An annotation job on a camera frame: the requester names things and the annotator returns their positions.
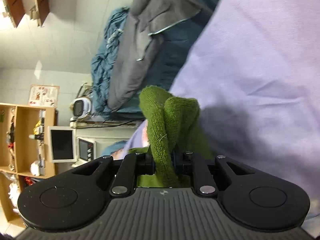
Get grey blanket on far bed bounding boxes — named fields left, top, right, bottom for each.
left=107, top=13, right=163, bottom=111

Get wall poster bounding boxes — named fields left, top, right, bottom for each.
left=28, top=85, right=60, bottom=108

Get white medical device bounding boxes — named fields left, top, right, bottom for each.
left=72, top=126, right=137, bottom=167

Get wooden shelf unit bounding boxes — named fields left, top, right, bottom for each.
left=1, top=103, right=57, bottom=227

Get blue bed skirt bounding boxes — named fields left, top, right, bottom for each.
left=111, top=0, right=219, bottom=113

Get cardboard box on wall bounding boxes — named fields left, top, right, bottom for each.
left=1, top=0, right=50, bottom=28

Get pile of grey pink clothes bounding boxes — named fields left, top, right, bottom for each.
left=101, top=140, right=127, bottom=160

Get small white appliance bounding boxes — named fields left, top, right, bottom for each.
left=71, top=96, right=92, bottom=120

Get grey towel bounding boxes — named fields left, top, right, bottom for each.
left=130, top=0, right=203, bottom=62

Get purple floral bed sheet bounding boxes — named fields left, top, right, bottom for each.
left=126, top=0, right=319, bottom=236

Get green knit cardigan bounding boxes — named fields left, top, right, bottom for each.
left=129, top=86, right=213, bottom=187

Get white monitor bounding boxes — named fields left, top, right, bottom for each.
left=48, top=126, right=77, bottom=163

